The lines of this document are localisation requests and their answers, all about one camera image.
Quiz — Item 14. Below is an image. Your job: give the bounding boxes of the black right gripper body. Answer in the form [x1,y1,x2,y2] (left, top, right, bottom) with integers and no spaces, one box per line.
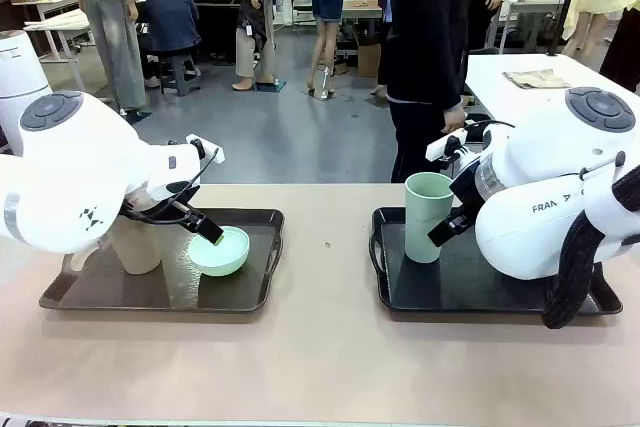
[449,161,489,221]

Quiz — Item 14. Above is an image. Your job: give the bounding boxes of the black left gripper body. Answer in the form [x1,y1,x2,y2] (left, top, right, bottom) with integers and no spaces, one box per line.
[169,201,209,233]

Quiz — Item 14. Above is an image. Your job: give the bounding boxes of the pale green bowl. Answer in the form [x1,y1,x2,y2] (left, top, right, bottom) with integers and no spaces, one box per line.
[188,226,250,277]

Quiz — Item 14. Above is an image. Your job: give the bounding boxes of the pale green tall cup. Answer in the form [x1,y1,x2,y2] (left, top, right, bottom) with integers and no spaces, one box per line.
[404,171,455,264]

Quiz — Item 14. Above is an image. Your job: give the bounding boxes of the tan beige tall cup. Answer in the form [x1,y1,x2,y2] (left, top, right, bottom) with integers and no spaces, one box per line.
[108,216,164,276]

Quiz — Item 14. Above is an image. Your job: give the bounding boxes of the black serving tray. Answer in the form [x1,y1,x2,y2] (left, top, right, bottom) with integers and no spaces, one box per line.
[369,205,624,321]

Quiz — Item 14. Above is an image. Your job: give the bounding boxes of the dark brown serving tray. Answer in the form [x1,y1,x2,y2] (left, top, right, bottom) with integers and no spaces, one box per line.
[38,207,285,315]

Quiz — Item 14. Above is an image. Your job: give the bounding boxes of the person left hand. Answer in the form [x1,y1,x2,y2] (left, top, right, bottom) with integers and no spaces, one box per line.
[442,105,467,135]

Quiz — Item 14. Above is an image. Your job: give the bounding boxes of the white side table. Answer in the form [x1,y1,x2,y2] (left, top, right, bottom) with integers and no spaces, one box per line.
[463,52,640,129]

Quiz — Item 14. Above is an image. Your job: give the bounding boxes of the grey plastic stool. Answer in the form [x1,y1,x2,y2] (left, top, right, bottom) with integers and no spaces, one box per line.
[158,52,202,97]

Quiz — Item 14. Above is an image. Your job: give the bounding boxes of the person in dark suit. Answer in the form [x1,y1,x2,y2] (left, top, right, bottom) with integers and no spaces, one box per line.
[377,0,474,183]

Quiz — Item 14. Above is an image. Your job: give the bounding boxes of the cardboard box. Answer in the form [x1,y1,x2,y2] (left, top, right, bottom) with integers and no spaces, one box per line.
[356,41,383,78]

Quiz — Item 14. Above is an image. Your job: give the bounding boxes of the mannequin with grey trousers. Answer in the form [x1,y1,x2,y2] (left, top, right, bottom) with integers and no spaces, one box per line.
[49,0,150,117]

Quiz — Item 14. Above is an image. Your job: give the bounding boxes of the seated person in blue jacket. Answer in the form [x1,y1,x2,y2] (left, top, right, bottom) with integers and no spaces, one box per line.
[135,0,202,89]

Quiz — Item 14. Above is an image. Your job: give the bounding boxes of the mannequin with brown trousers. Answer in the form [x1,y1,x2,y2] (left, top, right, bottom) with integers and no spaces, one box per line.
[232,0,292,92]

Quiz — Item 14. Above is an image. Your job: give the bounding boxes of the black tripod pole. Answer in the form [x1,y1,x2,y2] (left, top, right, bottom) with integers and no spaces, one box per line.
[546,0,587,57]

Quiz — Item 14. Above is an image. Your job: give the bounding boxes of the white background desk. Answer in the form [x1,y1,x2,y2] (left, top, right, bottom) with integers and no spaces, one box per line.
[10,0,99,94]

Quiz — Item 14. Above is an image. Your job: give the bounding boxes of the black office chair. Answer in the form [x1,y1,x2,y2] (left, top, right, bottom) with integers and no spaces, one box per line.
[288,0,317,26]

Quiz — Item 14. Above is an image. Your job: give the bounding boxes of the thin black left camera cable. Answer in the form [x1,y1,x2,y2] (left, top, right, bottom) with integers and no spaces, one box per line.
[118,139,207,226]

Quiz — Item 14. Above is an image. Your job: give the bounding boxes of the thin black camera cable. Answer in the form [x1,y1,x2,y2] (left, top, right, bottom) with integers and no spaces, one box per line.
[463,118,517,131]
[118,139,207,226]

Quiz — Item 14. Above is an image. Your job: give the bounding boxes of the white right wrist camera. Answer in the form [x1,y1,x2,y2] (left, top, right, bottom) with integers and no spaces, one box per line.
[426,129,470,168]

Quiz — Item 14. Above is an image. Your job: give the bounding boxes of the thin black right camera cable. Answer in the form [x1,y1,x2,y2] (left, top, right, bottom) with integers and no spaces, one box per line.
[463,118,517,131]

